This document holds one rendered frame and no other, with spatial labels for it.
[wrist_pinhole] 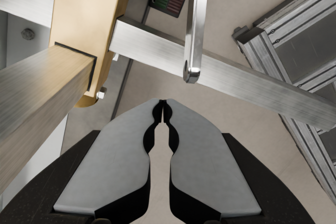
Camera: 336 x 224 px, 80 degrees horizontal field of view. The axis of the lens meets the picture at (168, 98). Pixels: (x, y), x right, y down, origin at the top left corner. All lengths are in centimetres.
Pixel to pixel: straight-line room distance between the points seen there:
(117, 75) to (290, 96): 25
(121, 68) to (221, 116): 97
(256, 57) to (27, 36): 75
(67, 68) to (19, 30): 33
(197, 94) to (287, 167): 87
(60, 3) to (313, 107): 27
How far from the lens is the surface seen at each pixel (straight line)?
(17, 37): 50
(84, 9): 19
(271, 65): 93
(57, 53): 19
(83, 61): 19
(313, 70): 106
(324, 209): 223
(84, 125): 42
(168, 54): 20
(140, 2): 32
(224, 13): 106
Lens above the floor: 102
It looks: 62 degrees down
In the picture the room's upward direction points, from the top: 180 degrees clockwise
